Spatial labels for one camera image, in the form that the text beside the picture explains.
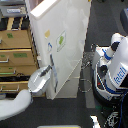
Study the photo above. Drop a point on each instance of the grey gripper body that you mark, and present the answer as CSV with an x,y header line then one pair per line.
x,y
39,80

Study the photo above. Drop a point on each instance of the white fridge door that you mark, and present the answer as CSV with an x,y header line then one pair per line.
x,y
63,43

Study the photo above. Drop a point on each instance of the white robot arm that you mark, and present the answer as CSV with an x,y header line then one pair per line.
x,y
9,108

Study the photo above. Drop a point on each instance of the wooden drawer cabinet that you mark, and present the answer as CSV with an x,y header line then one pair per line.
x,y
18,56

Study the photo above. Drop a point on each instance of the green android sticker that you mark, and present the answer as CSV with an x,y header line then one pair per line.
x,y
61,40

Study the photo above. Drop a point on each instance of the white refrigerator body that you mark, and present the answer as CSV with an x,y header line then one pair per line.
x,y
75,40

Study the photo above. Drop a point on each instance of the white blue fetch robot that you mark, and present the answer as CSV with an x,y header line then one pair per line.
x,y
110,70

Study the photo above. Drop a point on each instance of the grey box on cabinet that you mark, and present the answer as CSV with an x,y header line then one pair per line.
x,y
13,11

